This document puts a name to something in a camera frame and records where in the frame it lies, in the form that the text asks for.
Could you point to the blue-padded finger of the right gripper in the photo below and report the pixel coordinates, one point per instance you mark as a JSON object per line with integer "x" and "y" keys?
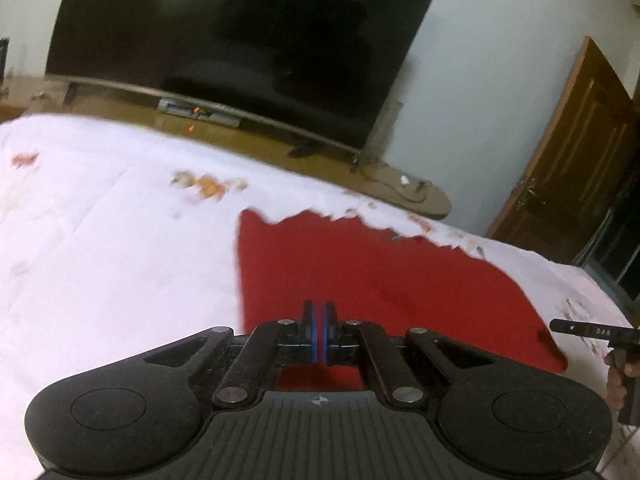
{"x": 581, "y": 329}

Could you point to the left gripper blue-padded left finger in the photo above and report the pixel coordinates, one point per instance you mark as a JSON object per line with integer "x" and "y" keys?
{"x": 257, "y": 362}

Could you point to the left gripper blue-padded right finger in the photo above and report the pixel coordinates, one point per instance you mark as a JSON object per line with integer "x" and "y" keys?
{"x": 374, "y": 353}

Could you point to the red beaded knit sweater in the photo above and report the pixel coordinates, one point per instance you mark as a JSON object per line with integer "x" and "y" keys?
{"x": 398, "y": 282}

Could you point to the person's right hand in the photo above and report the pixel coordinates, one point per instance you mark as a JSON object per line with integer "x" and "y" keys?
{"x": 615, "y": 390}

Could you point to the brown wooden door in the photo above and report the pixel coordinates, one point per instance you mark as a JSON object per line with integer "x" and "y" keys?
{"x": 580, "y": 164}

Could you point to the wooden tv console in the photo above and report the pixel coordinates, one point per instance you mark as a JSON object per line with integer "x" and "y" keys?
{"x": 292, "y": 151}

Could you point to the white floral bed sheet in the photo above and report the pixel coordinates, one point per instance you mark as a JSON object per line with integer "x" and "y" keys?
{"x": 117, "y": 239}

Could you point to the clear glass vase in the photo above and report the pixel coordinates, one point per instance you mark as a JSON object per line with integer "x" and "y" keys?
{"x": 381, "y": 133}

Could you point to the silver set-top box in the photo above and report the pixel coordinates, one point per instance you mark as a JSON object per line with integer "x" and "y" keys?
{"x": 198, "y": 113}

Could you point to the large black curved television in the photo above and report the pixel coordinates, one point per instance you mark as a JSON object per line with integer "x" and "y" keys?
{"x": 323, "y": 68}

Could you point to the brass door handle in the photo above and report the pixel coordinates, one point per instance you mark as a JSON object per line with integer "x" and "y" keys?
{"x": 528, "y": 193}

